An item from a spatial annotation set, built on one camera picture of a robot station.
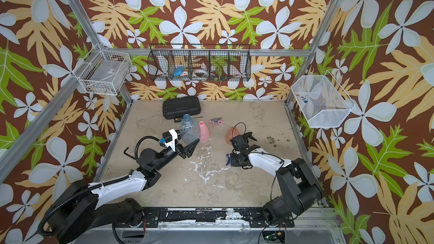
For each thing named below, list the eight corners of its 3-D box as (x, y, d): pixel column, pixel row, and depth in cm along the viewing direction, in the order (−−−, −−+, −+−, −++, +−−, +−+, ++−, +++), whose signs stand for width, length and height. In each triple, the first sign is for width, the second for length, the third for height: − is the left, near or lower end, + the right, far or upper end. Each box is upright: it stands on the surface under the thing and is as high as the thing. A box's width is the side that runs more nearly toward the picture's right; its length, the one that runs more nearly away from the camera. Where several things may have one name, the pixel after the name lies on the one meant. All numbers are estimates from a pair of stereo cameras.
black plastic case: (165, 122, 110) (163, 116, 106) (164, 106, 119) (162, 100, 115) (202, 115, 114) (201, 110, 109) (198, 100, 123) (198, 94, 119)
